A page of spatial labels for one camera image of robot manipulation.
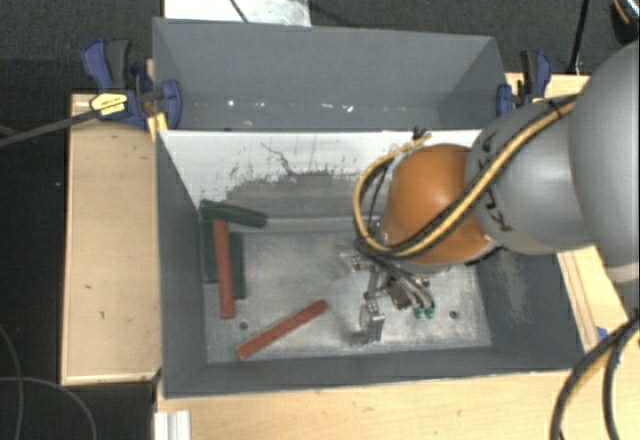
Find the red-brown flat block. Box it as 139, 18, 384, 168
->
212, 218, 237, 321
234, 298, 331, 362

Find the grey metal bin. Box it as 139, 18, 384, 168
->
151, 16, 587, 399

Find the dark green flat block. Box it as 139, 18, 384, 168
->
199, 199, 268, 230
201, 220, 220, 285
229, 231, 248, 301

